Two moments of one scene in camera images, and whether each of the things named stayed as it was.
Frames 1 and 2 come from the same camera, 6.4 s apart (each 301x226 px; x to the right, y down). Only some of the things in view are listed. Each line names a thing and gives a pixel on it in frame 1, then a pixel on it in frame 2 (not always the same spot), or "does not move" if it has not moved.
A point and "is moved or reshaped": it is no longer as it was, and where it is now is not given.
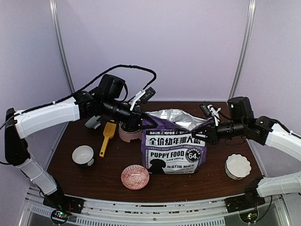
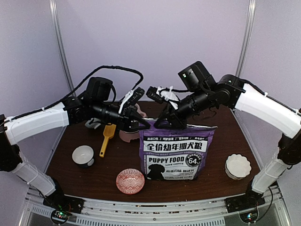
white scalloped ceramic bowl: (237, 166) does not move
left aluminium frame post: (55, 24) does not move
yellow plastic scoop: (109, 131) does not move
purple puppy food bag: (169, 147) is moved or reshaped
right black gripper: (212, 137) → (171, 117)
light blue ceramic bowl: (92, 123) does not move
